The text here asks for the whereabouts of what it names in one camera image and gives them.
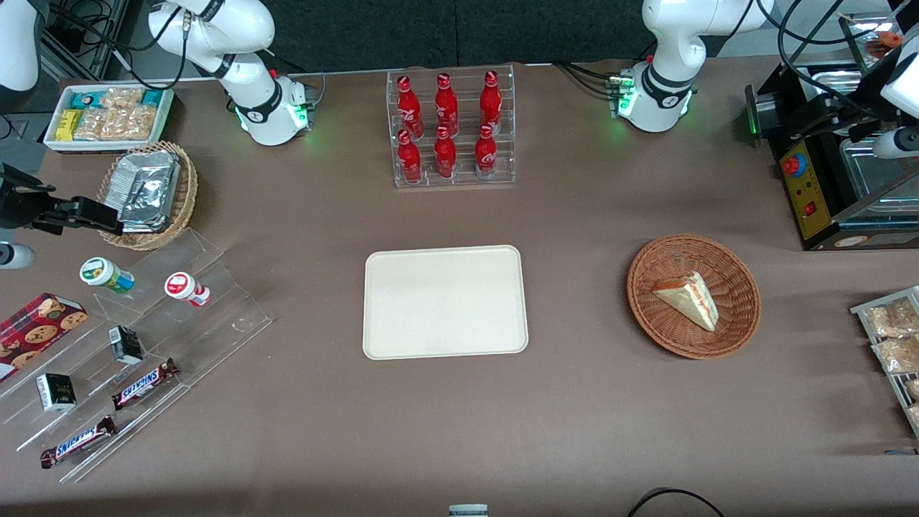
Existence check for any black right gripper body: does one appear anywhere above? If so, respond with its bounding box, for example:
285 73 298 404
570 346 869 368
0 164 60 232

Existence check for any triangular sandwich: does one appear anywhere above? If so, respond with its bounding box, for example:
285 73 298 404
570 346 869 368
652 271 719 332

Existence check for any light tan wicker basket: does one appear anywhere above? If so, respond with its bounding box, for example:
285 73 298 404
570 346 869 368
97 141 199 251

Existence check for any brown wicker basket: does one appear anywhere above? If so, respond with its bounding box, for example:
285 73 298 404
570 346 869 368
627 234 762 360

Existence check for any cream plastic tray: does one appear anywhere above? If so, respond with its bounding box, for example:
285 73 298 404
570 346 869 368
363 245 530 360

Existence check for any steel warmer pan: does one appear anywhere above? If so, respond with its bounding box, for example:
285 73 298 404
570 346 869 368
840 136 919 210

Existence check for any green lid drink bottle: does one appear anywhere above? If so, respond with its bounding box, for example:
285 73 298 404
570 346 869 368
79 256 135 294

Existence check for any silver foil packet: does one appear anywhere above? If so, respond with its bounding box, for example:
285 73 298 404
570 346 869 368
115 151 182 209
118 188 180 233

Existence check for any orange fried food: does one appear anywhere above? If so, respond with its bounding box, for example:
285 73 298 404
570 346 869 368
865 25 904 60

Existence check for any white snack bin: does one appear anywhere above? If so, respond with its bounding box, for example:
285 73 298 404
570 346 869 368
43 85 175 153

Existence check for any black food warmer machine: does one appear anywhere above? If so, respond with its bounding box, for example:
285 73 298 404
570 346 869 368
745 61 919 251

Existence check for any red lid drink bottle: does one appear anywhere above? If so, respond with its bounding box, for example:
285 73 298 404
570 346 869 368
164 271 211 308

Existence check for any red tartan cookie box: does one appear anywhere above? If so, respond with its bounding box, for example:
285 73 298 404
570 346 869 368
0 292 89 383

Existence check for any small black carton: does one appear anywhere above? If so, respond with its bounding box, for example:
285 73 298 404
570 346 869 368
108 325 144 365
36 373 77 412

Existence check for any clear acrylic stepped stand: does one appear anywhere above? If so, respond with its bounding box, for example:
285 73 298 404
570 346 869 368
0 228 274 483

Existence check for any Snickers chocolate bar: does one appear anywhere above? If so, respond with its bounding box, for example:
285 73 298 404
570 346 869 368
111 358 179 411
39 416 117 470

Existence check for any dark background shelf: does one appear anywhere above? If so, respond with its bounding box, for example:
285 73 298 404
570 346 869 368
39 0 134 81

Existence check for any grey metal snack rack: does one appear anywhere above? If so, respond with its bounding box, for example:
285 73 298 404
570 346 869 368
851 286 919 439

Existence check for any red cola bottle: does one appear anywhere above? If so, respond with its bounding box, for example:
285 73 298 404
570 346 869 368
396 75 425 137
397 129 423 185
480 70 503 134
435 73 460 136
475 124 498 180
434 126 458 180

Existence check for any clear acrylic bottle rack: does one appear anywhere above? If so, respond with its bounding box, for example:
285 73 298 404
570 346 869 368
386 63 516 189

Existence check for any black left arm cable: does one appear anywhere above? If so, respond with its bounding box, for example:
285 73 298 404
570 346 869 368
774 0 895 98

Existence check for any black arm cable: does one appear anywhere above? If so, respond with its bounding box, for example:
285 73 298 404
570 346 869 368
774 0 895 98
43 0 191 90

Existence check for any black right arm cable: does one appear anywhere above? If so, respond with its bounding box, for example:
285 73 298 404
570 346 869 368
43 0 191 90

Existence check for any black base cable bundle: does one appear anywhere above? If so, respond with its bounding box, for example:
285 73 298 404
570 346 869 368
553 57 627 100

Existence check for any black looped cable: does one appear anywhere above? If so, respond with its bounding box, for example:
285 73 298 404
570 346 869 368
627 488 724 517

